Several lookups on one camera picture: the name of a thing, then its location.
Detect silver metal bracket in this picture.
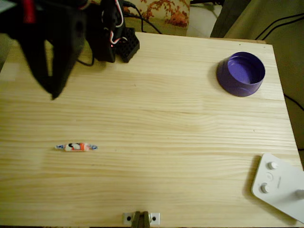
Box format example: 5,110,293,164
122,212,161,225

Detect floral cushion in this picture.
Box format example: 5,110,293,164
128,0,191,37

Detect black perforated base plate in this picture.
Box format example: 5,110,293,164
115,27,141,64

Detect white lamp base with knobs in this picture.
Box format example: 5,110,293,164
251,152,304,224

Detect thin black camera cable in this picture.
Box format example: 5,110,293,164
77,42,96,67

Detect red white servo wire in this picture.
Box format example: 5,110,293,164
109,30,129,46
115,0,126,28

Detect black power cable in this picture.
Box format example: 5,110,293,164
123,0,144,33
125,13,162,34

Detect candy red white blue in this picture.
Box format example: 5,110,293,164
54,142,99,152

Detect dark clamp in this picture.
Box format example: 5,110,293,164
132,210,151,228

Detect purple plastic bowl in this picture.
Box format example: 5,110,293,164
216,51,266,97

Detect olive curtain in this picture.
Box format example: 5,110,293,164
210,0,253,38

